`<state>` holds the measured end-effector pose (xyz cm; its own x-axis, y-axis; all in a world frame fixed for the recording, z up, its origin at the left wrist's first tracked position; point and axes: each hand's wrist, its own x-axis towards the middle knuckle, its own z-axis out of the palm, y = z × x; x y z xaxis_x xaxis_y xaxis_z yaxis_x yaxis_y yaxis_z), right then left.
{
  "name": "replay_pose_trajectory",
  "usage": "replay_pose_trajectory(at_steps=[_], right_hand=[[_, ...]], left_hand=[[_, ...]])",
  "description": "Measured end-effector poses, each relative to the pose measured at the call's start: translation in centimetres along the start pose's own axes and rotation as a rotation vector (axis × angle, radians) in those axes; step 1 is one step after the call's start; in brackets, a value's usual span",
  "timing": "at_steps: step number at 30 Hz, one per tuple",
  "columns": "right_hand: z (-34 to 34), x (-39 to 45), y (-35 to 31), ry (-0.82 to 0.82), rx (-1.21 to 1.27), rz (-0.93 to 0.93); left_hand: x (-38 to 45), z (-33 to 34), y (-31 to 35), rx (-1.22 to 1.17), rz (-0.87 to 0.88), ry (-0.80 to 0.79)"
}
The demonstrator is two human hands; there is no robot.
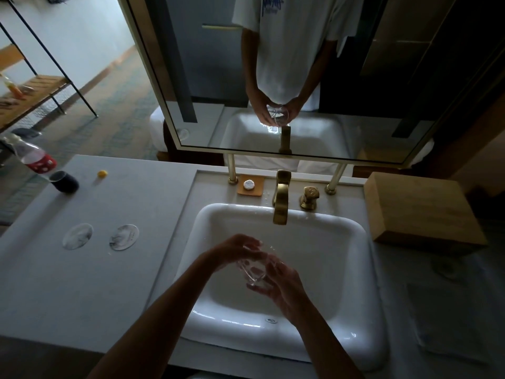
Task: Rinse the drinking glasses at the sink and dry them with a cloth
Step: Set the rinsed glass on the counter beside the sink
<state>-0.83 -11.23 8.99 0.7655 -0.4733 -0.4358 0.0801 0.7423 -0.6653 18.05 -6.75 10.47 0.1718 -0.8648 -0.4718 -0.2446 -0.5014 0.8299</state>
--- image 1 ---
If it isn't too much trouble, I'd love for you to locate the person's left hand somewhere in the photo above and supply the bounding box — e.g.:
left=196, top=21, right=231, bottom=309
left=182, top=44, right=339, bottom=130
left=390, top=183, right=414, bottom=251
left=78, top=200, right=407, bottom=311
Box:
left=205, top=234, right=269, bottom=273

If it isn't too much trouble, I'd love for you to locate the person's right hand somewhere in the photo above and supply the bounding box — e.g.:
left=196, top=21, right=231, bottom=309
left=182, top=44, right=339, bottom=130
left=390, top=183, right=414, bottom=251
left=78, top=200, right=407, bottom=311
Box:
left=246, top=254, right=316, bottom=324

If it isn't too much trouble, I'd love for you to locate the clear drinking glass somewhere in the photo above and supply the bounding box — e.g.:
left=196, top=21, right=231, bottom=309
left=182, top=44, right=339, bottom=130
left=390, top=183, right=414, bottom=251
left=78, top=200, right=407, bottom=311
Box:
left=432, top=256, right=464, bottom=281
left=236, top=244, right=285, bottom=287

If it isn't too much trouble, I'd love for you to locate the gold faucet handle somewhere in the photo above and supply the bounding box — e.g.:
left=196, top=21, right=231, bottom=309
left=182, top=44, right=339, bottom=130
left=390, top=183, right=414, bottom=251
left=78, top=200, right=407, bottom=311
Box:
left=299, top=186, right=319, bottom=212

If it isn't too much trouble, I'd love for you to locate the person's left forearm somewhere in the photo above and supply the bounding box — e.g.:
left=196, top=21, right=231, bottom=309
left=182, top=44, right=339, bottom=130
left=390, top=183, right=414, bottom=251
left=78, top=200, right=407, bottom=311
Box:
left=86, top=252, right=221, bottom=379

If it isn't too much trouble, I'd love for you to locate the person's right forearm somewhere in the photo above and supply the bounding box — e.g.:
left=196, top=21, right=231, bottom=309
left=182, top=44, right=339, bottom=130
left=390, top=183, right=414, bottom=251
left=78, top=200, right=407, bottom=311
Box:
left=291, top=307, right=363, bottom=379

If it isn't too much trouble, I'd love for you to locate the white ceramic sink basin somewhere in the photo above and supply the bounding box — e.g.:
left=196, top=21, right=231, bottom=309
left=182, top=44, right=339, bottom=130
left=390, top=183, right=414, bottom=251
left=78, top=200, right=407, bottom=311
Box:
left=175, top=203, right=389, bottom=372

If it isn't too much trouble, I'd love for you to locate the orange soap dish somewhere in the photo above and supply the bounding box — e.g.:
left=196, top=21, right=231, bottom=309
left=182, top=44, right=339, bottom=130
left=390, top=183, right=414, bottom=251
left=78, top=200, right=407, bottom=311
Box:
left=236, top=174, right=266, bottom=197

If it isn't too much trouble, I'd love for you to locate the gold faucet spout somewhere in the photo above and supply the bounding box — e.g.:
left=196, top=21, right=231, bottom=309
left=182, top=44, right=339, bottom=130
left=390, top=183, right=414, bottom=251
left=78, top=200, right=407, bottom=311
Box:
left=272, top=169, right=292, bottom=226

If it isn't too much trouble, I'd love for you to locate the round paper coaster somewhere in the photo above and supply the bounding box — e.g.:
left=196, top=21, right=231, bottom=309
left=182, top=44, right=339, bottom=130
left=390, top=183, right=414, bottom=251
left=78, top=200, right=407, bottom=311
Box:
left=109, top=224, right=140, bottom=252
left=62, top=223, right=94, bottom=251

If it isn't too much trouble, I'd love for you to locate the wooden box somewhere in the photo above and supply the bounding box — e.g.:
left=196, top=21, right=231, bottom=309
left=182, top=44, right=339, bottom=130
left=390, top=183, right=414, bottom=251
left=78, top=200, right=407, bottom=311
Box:
left=363, top=172, right=489, bottom=247

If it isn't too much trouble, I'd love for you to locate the white folded towel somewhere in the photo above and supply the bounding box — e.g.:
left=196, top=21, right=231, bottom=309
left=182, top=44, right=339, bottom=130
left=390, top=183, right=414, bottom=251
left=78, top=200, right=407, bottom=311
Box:
left=406, top=280, right=490, bottom=364

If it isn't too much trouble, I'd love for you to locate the dark cup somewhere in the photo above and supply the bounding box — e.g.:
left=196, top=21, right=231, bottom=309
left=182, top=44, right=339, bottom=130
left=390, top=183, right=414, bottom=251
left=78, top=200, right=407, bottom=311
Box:
left=49, top=171, right=79, bottom=194

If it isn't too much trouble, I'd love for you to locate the gold framed mirror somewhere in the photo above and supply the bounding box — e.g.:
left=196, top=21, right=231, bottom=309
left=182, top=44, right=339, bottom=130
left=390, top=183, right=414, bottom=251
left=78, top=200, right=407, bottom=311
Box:
left=116, top=0, right=505, bottom=169

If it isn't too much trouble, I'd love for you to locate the plastic bottle with red label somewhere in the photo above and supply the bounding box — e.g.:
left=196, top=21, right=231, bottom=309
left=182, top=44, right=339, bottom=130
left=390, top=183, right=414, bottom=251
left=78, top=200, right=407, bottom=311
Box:
left=0, top=132, right=58, bottom=176

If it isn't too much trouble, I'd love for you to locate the orange item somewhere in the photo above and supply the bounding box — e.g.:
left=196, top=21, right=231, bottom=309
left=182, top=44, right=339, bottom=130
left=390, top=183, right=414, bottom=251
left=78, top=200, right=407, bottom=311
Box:
left=0, top=73, right=24, bottom=100

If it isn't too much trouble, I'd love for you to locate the gold mirror support post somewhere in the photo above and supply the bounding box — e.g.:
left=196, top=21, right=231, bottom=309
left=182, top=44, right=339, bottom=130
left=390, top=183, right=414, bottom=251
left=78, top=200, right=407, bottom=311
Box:
left=325, top=163, right=348, bottom=195
left=224, top=153, right=239, bottom=185

